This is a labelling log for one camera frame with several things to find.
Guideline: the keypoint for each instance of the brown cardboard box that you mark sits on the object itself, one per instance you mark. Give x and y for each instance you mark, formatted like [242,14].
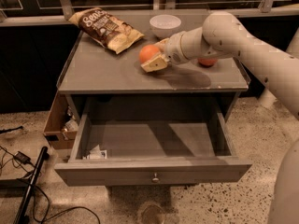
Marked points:
[55,132]

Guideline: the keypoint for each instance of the black power adapter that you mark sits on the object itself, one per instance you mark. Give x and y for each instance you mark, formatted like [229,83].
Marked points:
[22,158]

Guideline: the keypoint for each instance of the metal window railing frame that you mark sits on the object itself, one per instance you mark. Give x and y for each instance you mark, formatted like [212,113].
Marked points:
[124,3]

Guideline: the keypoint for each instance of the orange fruit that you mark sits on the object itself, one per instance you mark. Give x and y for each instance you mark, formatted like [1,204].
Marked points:
[147,53]

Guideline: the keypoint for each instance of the white paper in drawer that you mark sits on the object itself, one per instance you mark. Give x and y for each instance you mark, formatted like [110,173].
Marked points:
[96,153]

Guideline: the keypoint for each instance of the black pole on floor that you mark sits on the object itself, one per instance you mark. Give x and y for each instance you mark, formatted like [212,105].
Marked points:
[30,185]

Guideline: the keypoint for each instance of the brown chip bag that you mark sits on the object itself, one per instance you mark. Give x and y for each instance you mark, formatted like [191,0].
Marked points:
[106,29]

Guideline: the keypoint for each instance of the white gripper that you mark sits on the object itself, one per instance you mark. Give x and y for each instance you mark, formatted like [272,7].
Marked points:
[173,50]

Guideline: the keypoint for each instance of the white ceramic bowl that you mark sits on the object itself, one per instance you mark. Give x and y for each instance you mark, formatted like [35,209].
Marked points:
[164,25]

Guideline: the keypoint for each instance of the grey cabinet with counter top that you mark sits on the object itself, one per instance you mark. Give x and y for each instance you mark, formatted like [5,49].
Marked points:
[93,70]

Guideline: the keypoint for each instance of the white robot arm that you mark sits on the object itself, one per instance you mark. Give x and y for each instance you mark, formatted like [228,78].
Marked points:
[223,35]

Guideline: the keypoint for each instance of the red apple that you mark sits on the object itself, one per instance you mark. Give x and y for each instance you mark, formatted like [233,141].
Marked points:
[207,62]

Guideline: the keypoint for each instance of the round metal drawer knob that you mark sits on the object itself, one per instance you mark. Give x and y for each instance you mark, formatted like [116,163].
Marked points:
[155,178]

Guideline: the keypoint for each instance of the open grey top drawer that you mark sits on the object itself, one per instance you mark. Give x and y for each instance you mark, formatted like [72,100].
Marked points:
[183,140]

